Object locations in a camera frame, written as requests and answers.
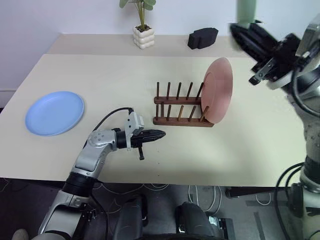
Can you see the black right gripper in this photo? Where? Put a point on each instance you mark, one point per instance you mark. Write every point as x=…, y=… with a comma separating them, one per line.
x=285, y=57

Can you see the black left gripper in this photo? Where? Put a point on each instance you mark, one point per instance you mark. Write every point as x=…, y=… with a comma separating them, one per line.
x=136, y=141

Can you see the green cylinder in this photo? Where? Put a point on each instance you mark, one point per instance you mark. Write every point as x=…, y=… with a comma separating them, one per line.
x=246, y=10

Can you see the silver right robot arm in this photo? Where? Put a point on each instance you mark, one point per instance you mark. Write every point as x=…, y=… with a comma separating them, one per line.
x=311, y=100

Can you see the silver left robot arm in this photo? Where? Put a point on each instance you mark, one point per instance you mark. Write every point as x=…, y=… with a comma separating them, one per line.
x=90, y=160

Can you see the wooden dish rack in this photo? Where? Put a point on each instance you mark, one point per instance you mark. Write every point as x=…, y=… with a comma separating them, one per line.
x=180, y=121

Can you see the black foam block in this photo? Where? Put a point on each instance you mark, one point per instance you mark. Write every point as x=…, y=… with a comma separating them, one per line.
x=202, y=38

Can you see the pink plate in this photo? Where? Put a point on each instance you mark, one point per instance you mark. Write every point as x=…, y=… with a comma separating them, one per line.
x=217, y=90

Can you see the dark rounded shape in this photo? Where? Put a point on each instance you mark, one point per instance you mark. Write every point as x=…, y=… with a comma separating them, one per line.
x=131, y=217
x=192, y=220

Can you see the green plant in white pot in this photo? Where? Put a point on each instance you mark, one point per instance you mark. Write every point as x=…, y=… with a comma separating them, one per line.
x=143, y=36

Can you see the blue plate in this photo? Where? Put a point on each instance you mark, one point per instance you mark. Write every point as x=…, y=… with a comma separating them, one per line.
x=55, y=113

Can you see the black floor box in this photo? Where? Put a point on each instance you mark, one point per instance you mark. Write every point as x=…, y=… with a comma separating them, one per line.
x=222, y=225

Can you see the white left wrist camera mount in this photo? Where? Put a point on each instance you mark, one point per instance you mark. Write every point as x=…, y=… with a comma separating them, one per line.
x=135, y=122

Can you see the black table frame bar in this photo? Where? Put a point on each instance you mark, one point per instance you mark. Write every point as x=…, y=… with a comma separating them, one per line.
x=250, y=192

